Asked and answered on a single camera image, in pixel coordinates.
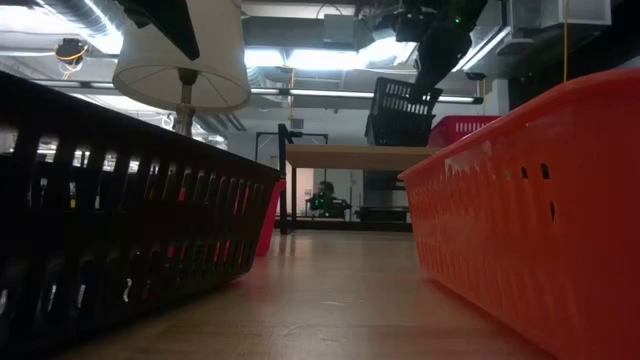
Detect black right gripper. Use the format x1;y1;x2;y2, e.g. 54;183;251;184
410;0;489;105

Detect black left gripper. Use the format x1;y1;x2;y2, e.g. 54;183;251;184
113;0;202;62

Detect red plastic slotted basket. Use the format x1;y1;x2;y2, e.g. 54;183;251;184
254;178;288;259
428;114;502;149

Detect black plastic slotted basket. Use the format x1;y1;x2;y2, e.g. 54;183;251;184
0;69;282;360
363;76;444;148

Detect wooden shelf with black legs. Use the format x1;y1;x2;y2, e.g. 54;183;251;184
277;123;444;236

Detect white shade table lamp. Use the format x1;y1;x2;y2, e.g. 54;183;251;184
112;0;252;140

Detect grey ceiling box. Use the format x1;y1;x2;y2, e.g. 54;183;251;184
322;13;357;45

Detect long ceiling light strip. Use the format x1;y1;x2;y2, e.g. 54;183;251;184
249;87;485;105

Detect bright ceiling light panel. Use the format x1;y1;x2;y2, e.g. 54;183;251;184
243;37;419;72

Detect person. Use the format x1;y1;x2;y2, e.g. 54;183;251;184
305;179;352;220

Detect orange plastic slotted basket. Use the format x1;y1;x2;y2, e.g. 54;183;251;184
398;67;640;360

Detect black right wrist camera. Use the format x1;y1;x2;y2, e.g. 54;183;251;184
394;9;434;44

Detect black yellow cable coil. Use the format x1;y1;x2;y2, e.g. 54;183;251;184
53;37;91;65

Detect yellow hanging cable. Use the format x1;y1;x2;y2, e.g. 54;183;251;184
562;0;570;84

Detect black metal background frame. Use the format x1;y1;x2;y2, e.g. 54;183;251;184
255;130;330;197

